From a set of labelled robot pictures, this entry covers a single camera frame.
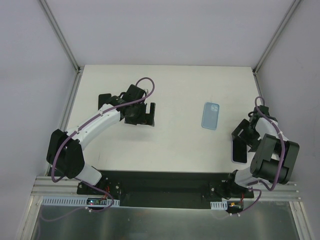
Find right aluminium frame post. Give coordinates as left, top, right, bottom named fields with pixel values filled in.
left=252, top=0, right=303, bottom=76

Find right white cable duct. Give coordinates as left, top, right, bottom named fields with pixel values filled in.
left=210, top=201, right=228, bottom=211

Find phone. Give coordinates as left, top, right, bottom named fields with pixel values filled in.
left=201, top=102, right=220, bottom=131
left=232, top=140, right=248, bottom=164

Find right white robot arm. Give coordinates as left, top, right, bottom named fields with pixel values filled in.
left=225, top=105, right=300, bottom=198

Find aluminium front rail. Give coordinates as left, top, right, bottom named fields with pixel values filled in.
left=31, top=176, right=303, bottom=202

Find white cable duct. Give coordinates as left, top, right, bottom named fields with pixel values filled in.
left=42, top=196, right=120, bottom=208
left=210, top=201, right=228, bottom=211

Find left aluminium frame post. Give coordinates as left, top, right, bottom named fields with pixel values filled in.
left=37, top=0, right=81, bottom=74

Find aluminium frame post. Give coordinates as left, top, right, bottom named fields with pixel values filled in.
left=37, top=0, right=81, bottom=74
left=252, top=0, right=303, bottom=76

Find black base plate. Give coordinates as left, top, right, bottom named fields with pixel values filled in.
left=47, top=168, right=278, bottom=208

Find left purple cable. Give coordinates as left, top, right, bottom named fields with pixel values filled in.
left=37, top=77, right=155, bottom=223

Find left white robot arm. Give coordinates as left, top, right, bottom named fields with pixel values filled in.
left=46, top=84, right=156, bottom=195

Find left white cable duct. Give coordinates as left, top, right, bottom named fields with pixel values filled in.
left=42, top=196, right=120, bottom=208

